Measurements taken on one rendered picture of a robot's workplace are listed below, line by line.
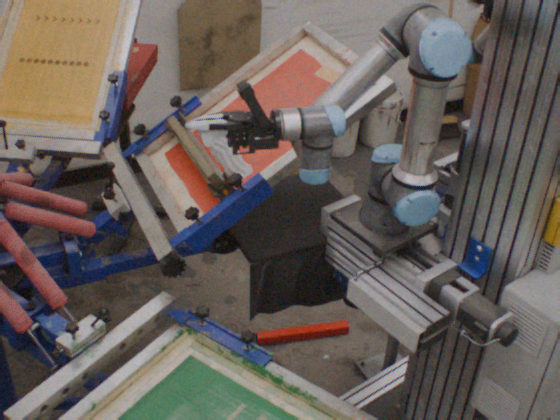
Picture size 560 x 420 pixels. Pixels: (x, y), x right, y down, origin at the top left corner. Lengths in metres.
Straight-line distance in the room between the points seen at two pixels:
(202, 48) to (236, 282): 1.46
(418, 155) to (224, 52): 2.82
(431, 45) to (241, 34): 2.93
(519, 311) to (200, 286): 2.12
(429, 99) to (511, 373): 0.82
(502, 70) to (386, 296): 0.65
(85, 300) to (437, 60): 2.52
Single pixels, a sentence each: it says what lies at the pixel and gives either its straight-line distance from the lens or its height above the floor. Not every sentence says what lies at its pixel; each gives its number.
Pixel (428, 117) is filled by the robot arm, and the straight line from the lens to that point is 1.71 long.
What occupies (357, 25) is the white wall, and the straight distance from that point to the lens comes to 4.89.
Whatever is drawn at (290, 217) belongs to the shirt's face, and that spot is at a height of 0.95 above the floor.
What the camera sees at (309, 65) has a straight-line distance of 2.46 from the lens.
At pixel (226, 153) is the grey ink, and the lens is 2.33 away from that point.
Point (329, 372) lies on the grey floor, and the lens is 3.31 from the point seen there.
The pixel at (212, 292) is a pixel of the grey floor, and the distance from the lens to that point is 3.68.
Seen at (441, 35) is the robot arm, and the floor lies 1.88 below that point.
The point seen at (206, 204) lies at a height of 1.17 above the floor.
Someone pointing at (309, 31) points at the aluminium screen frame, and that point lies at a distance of 2.55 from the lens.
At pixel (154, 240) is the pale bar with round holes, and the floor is 1.15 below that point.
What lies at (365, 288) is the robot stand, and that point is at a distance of 1.94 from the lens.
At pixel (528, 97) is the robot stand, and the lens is 1.78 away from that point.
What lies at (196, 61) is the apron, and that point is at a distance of 4.39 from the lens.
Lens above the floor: 2.41
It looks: 34 degrees down
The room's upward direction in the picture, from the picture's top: 3 degrees clockwise
